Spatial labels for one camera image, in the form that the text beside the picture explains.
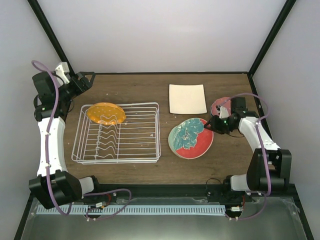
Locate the right black frame post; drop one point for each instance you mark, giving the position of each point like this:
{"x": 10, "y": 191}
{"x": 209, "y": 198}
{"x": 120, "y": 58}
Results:
{"x": 281, "y": 18}

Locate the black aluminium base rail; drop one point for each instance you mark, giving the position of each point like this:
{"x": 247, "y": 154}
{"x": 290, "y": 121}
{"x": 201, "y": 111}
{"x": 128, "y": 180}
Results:
{"x": 210, "y": 192}

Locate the white wire dish rack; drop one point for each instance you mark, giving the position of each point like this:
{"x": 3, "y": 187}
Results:
{"x": 136, "y": 140}

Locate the left black frame post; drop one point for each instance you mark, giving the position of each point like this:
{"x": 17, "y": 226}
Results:
{"x": 42, "y": 19}

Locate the square cream plate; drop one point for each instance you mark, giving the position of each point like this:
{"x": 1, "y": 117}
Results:
{"x": 187, "y": 99}

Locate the orange polka dot plate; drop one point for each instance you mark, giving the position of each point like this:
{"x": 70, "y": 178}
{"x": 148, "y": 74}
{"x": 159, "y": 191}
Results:
{"x": 105, "y": 113}

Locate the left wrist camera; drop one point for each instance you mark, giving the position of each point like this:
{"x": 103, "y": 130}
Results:
{"x": 61, "y": 71}

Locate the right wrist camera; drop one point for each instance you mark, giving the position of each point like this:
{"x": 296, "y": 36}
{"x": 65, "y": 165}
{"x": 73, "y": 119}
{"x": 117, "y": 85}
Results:
{"x": 223, "y": 111}

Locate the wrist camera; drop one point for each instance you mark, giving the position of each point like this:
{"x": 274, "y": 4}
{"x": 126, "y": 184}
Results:
{"x": 223, "y": 111}
{"x": 61, "y": 71}

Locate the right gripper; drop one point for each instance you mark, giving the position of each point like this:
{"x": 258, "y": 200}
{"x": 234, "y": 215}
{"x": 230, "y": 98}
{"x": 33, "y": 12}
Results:
{"x": 214, "y": 125}

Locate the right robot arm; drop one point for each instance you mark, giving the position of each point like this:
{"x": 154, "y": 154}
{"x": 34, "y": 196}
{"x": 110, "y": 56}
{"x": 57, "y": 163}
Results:
{"x": 270, "y": 166}

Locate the black frame post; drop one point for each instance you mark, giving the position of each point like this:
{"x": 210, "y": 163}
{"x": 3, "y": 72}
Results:
{"x": 42, "y": 19}
{"x": 281, "y": 18}

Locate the red and teal plate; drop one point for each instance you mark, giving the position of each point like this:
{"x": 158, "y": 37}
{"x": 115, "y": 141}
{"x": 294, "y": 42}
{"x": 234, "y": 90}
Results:
{"x": 195, "y": 140}

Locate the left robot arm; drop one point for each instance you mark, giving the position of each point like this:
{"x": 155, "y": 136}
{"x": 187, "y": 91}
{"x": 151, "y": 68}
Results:
{"x": 54, "y": 185}

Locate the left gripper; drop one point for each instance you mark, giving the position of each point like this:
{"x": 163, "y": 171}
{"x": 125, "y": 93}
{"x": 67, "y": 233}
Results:
{"x": 83, "y": 81}

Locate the mint green flower plate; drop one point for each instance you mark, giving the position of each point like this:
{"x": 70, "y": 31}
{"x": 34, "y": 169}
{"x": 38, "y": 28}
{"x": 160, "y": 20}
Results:
{"x": 174, "y": 139}

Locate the white slotted cable duct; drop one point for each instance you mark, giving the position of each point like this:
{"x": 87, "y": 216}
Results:
{"x": 203, "y": 210}

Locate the pink polka dot plate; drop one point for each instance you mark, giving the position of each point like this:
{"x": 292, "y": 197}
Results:
{"x": 224, "y": 101}

